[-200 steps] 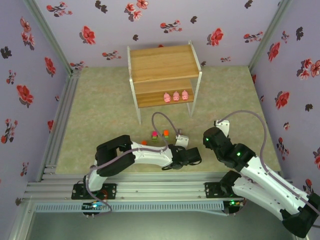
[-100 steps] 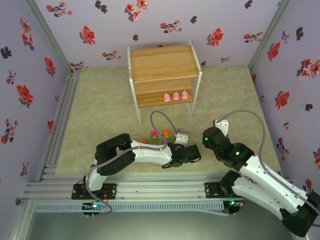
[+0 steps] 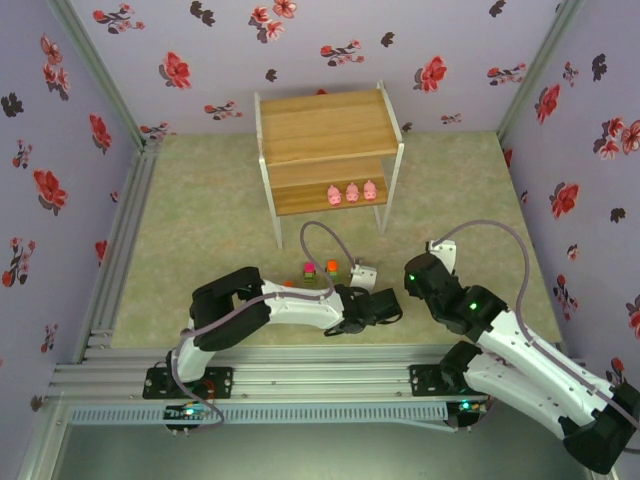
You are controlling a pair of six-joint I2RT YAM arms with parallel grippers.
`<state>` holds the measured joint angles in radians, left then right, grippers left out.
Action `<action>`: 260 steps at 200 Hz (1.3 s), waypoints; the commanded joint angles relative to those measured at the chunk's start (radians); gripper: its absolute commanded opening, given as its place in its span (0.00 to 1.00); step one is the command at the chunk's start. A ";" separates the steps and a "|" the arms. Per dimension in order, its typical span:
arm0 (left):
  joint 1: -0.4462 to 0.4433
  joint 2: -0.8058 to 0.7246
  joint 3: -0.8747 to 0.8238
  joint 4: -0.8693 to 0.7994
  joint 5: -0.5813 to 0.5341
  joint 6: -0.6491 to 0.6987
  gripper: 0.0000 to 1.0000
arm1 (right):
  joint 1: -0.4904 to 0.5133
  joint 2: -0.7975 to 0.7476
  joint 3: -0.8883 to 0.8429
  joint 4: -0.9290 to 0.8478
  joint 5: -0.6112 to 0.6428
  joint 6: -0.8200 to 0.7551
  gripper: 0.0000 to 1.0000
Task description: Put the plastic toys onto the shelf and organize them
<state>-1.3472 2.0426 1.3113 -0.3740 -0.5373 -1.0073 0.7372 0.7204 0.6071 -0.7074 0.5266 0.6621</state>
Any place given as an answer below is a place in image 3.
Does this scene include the two-tier wooden shelf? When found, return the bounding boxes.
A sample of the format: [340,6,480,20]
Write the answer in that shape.
[253,81,405,250]

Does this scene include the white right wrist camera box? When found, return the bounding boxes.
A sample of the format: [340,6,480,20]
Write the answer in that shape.
[425,239,459,274]

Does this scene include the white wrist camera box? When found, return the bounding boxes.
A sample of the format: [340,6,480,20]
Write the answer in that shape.
[425,239,459,274]
[348,262,377,290]

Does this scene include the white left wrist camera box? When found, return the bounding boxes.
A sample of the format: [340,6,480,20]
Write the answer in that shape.
[348,262,377,290]

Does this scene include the grey left arm cable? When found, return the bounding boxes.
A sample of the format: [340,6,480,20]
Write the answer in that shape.
[169,221,361,434]

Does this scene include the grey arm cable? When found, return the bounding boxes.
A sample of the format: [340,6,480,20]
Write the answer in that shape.
[432,218,640,454]
[169,221,361,434]

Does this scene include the aluminium base frame rails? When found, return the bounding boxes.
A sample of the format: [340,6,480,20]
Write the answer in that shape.
[47,342,596,401]

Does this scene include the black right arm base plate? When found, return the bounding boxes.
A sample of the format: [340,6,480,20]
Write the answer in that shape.
[408,363,501,397]

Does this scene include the grey right arm cable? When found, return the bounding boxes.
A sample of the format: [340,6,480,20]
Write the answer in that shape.
[432,218,640,454]

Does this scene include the grey slotted cable duct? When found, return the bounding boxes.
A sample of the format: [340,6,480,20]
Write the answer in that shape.
[67,402,449,426]

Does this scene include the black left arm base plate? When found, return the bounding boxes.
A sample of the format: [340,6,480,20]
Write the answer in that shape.
[143,366,235,400]

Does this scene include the aluminium corner post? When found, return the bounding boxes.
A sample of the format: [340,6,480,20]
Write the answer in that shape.
[45,0,162,154]
[495,0,586,146]

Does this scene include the aluminium side rail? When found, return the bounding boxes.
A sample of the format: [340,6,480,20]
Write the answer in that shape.
[74,139,164,364]

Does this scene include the aluminium lower frame strut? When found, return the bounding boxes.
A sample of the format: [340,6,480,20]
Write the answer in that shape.
[17,394,71,480]

